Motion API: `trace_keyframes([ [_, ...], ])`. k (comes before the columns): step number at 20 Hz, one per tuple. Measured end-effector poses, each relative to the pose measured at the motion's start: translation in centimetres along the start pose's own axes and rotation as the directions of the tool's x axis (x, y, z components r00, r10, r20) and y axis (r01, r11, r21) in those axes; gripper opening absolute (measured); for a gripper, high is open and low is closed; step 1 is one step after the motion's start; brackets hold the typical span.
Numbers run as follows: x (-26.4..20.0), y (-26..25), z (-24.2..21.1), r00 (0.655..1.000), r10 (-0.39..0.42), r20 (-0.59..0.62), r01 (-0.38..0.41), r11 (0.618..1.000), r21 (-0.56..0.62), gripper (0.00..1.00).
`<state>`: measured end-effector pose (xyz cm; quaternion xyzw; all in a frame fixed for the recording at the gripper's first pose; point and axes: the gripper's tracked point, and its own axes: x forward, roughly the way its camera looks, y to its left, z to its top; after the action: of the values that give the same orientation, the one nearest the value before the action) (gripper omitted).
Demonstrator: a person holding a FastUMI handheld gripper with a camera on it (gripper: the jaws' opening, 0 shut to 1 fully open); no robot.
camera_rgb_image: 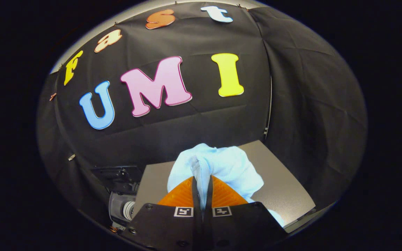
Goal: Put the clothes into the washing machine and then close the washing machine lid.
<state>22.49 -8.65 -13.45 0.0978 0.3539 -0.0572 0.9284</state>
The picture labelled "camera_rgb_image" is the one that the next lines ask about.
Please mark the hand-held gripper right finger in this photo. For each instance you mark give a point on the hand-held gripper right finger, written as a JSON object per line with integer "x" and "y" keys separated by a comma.
{"x": 243, "y": 226}

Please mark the orange backdrop clip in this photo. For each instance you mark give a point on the orange backdrop clip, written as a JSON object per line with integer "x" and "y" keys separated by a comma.
{"x": 52, "y": 96}

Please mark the light blue shirt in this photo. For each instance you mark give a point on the light blue shirt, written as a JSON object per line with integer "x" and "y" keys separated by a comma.
{"x": 229, "y": 164}

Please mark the black backdrop cloth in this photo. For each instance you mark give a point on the black backdrop cloth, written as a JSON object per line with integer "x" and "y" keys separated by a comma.
{"x": 194, "y": 125}

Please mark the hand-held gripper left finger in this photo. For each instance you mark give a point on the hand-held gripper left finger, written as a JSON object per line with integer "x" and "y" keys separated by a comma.
{"x": 166, "y": 226}

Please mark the white backdrop clip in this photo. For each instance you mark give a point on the white backdrop clip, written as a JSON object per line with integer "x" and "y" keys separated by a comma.
{"x": 71, "y": 157}

